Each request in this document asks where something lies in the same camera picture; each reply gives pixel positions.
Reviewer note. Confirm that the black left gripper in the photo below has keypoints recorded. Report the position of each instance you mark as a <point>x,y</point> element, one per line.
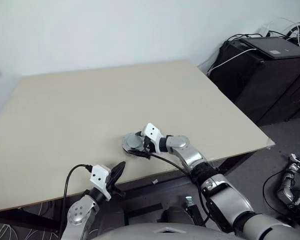
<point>115,190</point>

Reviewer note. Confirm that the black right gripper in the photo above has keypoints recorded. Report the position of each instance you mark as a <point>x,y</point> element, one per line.
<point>148,146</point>

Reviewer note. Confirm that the round grey metal object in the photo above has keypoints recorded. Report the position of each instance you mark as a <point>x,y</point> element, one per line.
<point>132,142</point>

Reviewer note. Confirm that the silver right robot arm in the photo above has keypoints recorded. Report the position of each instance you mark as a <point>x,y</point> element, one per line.
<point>230,200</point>

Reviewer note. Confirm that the spare silver robot arm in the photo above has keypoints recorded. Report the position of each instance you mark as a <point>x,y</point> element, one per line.
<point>287,185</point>

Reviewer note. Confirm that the small white tag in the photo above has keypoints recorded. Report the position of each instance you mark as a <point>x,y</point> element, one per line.
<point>155,182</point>

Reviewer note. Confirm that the dark grey rounded shape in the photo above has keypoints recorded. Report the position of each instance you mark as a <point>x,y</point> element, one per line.
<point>175,215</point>

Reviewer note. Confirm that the silver robot torso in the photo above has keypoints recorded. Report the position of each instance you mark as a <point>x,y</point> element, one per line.
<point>165,233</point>

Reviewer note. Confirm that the black block with silver clip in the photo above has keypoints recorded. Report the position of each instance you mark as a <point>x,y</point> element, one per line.
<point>193,212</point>

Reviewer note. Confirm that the dark patterned rug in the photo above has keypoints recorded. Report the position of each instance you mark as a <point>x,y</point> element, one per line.
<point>20,227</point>

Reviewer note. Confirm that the clear table corner guard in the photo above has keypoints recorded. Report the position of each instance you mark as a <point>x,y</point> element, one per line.
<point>270,143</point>

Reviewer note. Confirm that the large black cabinet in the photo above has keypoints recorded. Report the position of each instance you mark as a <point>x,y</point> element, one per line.
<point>265,92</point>

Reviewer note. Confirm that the flat black box with label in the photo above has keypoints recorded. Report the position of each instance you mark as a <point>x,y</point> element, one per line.
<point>275,46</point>

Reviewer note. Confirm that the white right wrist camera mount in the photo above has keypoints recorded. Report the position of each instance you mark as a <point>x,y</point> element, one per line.
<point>152,131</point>

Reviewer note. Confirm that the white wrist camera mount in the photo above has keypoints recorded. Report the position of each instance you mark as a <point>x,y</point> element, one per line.
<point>152,131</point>
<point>100,175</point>

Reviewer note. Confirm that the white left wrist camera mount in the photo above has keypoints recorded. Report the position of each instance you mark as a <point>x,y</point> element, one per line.
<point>100,175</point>

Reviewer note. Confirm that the black metal table frame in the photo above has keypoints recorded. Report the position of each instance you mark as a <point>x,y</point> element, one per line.
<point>140,185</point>

